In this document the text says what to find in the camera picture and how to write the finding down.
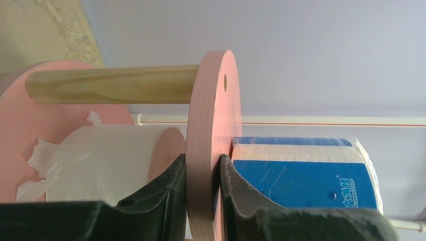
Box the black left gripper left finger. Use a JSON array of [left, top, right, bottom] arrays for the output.
[[1, 154, 186, 240]]

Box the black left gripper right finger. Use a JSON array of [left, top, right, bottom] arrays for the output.
[[220, 154, 399, 240]]

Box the blue toilet paper roll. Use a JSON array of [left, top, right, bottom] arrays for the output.
[[227, 137, 384, 214]]

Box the plain white toilet paper roll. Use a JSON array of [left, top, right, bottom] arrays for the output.
[[16, 112, 185, 206]]

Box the pink three-tier shelf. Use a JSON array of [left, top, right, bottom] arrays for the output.
[[1, 50, 242, 240]]

